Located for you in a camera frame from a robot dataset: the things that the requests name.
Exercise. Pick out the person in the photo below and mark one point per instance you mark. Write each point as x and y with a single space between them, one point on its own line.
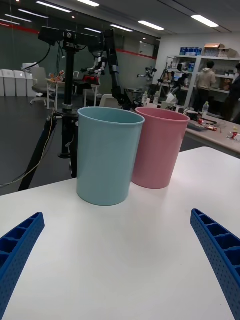
206 82
233 95

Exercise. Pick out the white waste box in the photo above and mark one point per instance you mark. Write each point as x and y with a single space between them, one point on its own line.
2 82
20 83
9 82

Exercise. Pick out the white office chair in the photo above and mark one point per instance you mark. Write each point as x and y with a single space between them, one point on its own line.
40 82

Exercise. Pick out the black jointed equipment arm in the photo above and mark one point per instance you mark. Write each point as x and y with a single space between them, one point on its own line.
113 65

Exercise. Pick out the black sensor bar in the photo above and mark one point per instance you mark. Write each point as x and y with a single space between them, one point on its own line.
50 35

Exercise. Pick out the pink plastic bin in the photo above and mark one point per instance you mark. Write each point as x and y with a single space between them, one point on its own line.
160 150

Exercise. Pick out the clear plastic bottle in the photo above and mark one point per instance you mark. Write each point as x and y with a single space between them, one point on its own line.
205 110

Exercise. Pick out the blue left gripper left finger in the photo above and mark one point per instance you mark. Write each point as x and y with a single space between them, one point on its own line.
17 247

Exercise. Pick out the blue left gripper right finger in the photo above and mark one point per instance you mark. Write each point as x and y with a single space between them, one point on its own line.
220 250

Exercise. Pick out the black tripod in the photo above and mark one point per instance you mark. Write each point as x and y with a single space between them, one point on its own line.
68 82

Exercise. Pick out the white shelf unit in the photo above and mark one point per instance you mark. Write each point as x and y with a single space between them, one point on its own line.
195 60

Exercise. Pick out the white humanoid robot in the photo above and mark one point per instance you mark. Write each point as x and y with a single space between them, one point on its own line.
98 65

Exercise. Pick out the pale blue plastic bin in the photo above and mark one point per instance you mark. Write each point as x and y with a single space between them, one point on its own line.
105 160

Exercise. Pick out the cardboard box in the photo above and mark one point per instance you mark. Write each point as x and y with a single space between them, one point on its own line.
220 50

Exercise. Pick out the pale wooden desk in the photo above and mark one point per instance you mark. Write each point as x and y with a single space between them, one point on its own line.
212 140

